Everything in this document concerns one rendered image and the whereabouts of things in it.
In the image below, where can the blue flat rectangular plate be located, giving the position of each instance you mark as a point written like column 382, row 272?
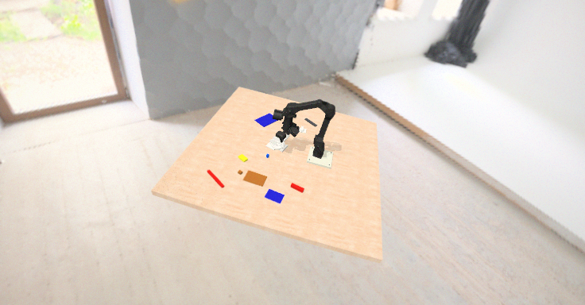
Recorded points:
column 274, row 196

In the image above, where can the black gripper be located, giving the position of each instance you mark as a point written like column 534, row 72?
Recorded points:
column 285, row 127

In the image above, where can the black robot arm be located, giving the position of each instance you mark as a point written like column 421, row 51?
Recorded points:
column 290, row 112

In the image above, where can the blue flat square plate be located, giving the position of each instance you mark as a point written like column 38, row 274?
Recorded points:
column 265, row 120

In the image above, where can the red thin bar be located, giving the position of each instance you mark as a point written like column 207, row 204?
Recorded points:
column 213, row 176

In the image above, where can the red rectangular bar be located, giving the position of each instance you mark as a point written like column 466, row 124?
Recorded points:
column 300, row 189

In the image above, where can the orange flat plate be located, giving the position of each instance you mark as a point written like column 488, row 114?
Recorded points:
column 255, row 178

